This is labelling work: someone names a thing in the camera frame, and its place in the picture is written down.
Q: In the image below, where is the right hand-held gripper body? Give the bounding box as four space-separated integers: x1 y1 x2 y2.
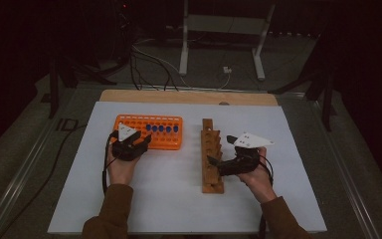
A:
217 132 275 177

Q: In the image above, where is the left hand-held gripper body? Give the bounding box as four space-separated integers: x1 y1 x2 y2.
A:
112 122 148 162

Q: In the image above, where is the orange plastic tube rack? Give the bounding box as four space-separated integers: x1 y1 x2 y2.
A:
111 114 184 151

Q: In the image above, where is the wooden test tube rack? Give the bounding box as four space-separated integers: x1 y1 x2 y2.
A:
201 118 226 195

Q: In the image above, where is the person's left hand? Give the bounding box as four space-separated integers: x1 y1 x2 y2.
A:
106 145 142 186

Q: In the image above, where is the person's right hand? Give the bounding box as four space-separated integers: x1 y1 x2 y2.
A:
238 147 278 204

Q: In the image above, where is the white table mat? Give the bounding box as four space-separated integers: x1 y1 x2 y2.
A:
47 101 328 235

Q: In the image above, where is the black tripod stand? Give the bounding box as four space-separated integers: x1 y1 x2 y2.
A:
268 31 339 132

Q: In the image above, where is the dark computer tower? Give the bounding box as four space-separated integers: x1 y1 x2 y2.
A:
113 0 134 65

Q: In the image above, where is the white metal stand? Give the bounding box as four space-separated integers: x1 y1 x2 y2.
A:
178 0 277 82

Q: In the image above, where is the black floor cable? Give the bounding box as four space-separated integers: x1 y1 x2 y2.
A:
130 46 180 93
129 54 160 92

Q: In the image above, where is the white floor cable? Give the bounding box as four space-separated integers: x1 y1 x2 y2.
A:
132 44 232 91

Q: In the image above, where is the aluminium floor frame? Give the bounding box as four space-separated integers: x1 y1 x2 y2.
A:
0 81 382 239

